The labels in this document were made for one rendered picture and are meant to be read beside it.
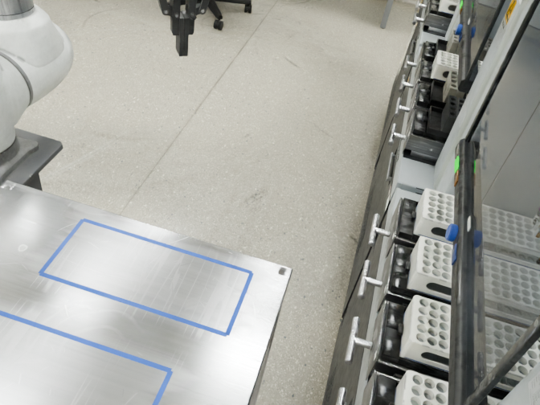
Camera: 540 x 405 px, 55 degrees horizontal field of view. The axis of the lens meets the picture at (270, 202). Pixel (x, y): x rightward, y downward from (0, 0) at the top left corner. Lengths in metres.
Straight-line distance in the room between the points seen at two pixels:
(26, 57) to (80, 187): 1.08
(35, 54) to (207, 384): 0.87
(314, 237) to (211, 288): 1.30
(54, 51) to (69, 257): 0.58
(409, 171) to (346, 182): 1.08
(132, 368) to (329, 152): 1.97
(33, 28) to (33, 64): 0.08
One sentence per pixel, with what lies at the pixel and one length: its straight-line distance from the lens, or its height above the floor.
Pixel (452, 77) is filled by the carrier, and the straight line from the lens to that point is 1.64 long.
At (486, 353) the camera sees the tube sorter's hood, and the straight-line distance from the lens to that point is 0.70.
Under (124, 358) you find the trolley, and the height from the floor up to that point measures 0.82.
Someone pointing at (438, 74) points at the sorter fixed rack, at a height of 0.83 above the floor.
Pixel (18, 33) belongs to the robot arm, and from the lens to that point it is 1.35.
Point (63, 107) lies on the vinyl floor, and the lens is 2.82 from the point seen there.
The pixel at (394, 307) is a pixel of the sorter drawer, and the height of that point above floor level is 0.82.
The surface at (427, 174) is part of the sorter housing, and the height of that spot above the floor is 0.73.
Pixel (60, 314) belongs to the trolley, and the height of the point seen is 0.82.
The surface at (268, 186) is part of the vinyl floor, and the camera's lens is 2.38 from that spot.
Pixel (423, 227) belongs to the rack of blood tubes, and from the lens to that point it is 1.13.
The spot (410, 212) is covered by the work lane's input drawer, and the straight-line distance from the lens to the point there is 1.19.
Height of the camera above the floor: 1.58
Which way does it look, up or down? 43 degrees down
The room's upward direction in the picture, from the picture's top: 11 degrees clockwise
